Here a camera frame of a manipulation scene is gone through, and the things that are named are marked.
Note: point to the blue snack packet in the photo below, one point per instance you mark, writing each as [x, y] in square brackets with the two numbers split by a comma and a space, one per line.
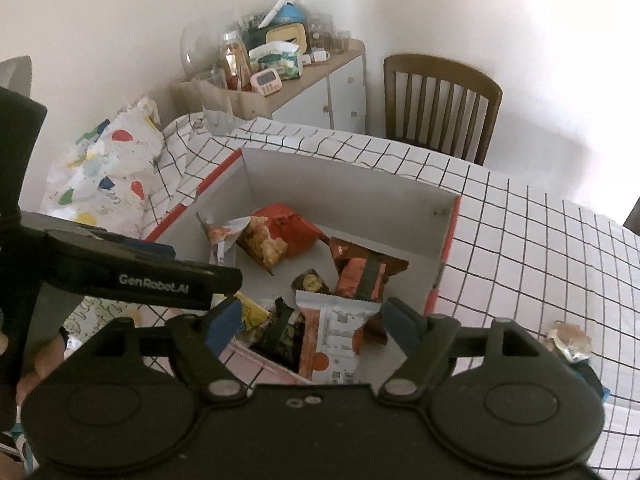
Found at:
[595, 380]

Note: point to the white wooden sideboard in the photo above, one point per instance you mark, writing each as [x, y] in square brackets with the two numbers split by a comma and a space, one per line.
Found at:
[345, 90]

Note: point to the dark brown snack packet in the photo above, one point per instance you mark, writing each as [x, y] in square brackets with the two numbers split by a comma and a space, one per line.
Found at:
[311, 281]

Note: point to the corrugated cardboard piece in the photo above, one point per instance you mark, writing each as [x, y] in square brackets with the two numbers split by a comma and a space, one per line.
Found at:
[235, 102]

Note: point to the burger print snack packet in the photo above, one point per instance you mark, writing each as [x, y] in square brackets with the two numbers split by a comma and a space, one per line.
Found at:
[567, 340]

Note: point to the group of small glass jars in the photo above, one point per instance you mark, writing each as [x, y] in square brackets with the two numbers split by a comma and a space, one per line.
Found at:
[325, 35]

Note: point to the dark green snack packet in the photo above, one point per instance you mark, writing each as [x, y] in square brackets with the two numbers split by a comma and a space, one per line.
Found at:
[282, 337]

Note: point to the brown wooden chair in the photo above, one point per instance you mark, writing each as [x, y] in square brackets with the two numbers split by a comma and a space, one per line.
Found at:
[440, 67]

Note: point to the white printed cookie packet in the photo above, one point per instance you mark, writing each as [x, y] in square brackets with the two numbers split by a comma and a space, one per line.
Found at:
[335, 330]

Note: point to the checkered white tablecloth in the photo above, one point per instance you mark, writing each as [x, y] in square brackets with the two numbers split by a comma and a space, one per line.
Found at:
[525, 240]

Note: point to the white stick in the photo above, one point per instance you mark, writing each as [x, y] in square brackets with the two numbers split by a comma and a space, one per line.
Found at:
[275, 10]

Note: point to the brown orange snack packet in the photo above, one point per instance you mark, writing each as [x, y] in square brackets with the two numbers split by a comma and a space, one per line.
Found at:
[360, 275]

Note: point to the clear glass bowl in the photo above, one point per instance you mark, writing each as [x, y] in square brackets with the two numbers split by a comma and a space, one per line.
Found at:
[195, 50]

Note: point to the yellow snack packet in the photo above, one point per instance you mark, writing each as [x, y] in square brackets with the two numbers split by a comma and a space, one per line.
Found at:
[252, 312]

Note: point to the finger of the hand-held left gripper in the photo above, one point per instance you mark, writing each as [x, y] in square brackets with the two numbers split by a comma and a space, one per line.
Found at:
[150, 250]

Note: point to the pink kitchen timer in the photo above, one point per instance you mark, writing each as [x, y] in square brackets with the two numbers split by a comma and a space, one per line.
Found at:
[266, 83]

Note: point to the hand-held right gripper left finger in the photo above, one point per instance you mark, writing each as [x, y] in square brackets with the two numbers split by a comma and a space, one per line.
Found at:
[225, 325]

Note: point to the white red cardboard box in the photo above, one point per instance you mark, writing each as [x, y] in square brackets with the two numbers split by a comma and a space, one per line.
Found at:
[350, 195]

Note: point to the glass jar with orange contents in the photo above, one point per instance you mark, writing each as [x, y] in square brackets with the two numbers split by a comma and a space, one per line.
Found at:
[235, 62]

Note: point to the white orange snack packet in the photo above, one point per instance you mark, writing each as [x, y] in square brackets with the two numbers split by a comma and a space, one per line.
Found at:
[222, 237]

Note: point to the person's left hand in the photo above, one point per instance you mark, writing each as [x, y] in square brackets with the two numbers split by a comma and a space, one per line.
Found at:
[42, 362]

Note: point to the green white tissue pack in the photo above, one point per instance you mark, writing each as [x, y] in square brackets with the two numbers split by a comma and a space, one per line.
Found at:
[280, 60]

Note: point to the yellow box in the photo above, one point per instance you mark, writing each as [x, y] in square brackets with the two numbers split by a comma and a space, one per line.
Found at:
[287, 36]

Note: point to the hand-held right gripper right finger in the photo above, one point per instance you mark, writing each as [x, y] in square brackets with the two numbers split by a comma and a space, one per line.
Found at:
[400, 325]

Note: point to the orange chip packet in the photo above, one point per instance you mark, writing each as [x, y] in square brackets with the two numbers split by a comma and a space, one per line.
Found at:
[290, 230]

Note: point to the blue round container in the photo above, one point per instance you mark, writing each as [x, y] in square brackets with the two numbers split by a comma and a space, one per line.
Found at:
[290, 14]

